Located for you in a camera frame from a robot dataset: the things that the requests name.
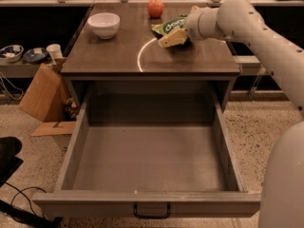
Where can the dark blue bowl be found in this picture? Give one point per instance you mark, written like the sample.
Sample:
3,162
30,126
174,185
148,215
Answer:
35,55

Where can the green rice chip bag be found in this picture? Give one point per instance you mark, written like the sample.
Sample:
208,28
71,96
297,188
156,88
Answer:
167,27

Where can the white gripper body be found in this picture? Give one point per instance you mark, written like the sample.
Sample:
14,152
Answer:
192,26

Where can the red apple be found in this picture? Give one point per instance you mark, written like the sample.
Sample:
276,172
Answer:
155,8

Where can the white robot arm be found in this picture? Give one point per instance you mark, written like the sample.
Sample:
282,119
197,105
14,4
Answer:
237,21

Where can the open grey top drawer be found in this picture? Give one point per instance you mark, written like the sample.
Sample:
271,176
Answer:
145,149

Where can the grey low shelf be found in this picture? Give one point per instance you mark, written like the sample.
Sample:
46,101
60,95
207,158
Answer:
23,70

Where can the white cup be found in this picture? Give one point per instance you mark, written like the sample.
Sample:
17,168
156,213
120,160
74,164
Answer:
54,50

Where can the black chair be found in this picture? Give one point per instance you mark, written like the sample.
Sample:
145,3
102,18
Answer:
9,162

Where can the blue patterned bowl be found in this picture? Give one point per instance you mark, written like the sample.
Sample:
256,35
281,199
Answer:
11,54

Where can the white bowl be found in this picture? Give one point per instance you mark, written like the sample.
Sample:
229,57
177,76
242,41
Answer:
105,24

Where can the black drawer handle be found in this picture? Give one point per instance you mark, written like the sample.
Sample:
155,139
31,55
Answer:
152,211

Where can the brown cardboard box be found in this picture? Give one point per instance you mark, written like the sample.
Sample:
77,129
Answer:
45,101

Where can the grey cabinet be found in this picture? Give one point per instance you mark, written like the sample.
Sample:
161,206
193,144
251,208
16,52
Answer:
134,52

